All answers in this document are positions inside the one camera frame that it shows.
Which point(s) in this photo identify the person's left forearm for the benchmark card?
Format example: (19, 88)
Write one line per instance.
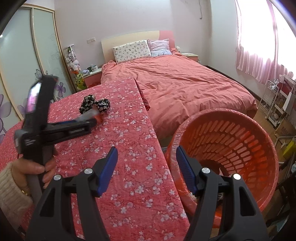
(11, 201)

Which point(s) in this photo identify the cardboard box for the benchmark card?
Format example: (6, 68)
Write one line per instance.
(285, 129)

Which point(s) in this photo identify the pink nightstand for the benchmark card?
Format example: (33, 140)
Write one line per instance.
(189, 56)
(92, 80)

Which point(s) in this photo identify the flower print sliding wardrobe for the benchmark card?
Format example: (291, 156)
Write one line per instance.
(20, 69)

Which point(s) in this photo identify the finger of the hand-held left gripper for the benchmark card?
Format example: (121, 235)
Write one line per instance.
(69, 124)
(67, 134)

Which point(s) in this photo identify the white wall socket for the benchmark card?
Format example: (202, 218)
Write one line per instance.
(91, 40)

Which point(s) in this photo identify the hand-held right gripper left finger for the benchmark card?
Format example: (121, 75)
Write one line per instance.
(106, 171)

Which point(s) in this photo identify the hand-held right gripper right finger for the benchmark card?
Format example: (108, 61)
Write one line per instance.
(186, 169)

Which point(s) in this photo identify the white floral pillow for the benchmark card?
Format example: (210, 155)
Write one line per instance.
(131, 51)

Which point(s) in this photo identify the yellow box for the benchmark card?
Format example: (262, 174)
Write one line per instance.
(290, 149)

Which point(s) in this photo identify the beige and pink headboard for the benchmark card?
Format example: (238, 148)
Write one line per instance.
(129, 37)

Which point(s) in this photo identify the black floral hair scrunchie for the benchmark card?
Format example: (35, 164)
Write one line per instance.
(92, 103)

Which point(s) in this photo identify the small white plush toy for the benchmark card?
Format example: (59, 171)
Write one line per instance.
(175, 49)

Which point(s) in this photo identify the pink curtain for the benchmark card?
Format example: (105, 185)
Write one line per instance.
(254, 46)

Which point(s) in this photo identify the plush toy display tower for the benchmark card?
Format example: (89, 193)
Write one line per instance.
(74, 62)

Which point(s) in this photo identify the pink striped pillow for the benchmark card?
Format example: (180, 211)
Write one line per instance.
(159, 46)

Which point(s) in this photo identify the red floral blanket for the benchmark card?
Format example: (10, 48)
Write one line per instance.
(129, 139)

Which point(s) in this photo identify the bed with pink duvet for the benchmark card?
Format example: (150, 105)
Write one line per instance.
(185, 88)

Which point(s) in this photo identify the white mug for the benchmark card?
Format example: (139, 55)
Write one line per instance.
(94, 68)

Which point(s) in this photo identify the orange plastic basket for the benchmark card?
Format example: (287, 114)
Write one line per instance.
(254, 148)

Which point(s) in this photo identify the person's left hand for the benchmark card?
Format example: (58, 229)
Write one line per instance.
(25, 168)

